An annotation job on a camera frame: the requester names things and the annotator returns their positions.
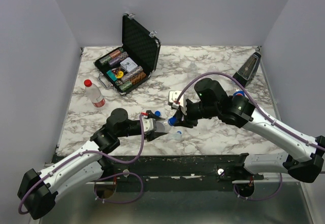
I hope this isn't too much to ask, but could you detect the blue label pepsi bottle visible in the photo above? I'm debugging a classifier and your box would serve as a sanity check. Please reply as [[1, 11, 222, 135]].
[[155, 120, 172, 133]]

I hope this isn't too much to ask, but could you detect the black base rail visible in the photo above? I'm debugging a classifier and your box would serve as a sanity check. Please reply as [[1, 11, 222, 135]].
[[99, 154, 264, 193]]

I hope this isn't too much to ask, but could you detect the red label plastic bottle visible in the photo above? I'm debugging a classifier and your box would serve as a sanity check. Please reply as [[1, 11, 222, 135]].
[[85, 83, 106, 108]]

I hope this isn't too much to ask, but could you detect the black metronome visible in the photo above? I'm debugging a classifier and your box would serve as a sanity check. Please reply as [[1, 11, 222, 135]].
[[233, 52, 262, 87]]

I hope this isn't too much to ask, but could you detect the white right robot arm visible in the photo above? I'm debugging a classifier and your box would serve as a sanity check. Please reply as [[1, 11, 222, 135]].
[[168, 78, 324, 183]]

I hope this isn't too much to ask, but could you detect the pepsi bottle near metronome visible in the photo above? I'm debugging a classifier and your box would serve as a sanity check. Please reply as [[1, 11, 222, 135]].
[[233, 90, 245, 97]]

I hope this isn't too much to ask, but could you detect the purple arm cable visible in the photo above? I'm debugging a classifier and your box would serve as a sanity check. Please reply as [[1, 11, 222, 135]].
[[17, 112, 150, 214], [177, 71, 325, 201]]

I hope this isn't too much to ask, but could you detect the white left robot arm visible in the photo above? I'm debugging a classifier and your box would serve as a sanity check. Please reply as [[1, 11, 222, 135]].
[[17, 108, 164, 220]]

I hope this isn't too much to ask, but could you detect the red bottle cap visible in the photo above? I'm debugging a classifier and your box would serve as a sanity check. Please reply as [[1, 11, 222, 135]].
[[84, 79, 92, 87]]

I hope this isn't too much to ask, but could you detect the clear plastic bottle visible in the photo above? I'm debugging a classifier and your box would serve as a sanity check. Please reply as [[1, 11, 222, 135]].
[[187, 61, 198, 77], [207, 66, 218, 72]]

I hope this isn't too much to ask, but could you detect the black poker chip case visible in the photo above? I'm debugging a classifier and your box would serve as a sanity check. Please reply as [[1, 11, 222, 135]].
[[94, 13, 161, 95]]

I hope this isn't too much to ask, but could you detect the clear plastic bottle right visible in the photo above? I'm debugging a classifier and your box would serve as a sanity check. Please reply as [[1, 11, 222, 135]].
[[207, 66, 218, 72]]

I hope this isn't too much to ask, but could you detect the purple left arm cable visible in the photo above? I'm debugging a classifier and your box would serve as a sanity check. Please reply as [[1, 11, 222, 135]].
[[17, 112, 150, 214]]

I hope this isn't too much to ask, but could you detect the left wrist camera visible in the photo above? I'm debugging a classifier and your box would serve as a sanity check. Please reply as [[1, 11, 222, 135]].
[[142, 118, 156, 134]]

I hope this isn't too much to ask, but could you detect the clear plastic bottle left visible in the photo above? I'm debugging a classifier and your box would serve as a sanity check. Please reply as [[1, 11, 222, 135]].
[[187, 61, 198, 77]]

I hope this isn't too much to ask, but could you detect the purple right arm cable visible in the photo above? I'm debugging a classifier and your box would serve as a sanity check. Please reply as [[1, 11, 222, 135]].
[[177, 71, 325, 201]]

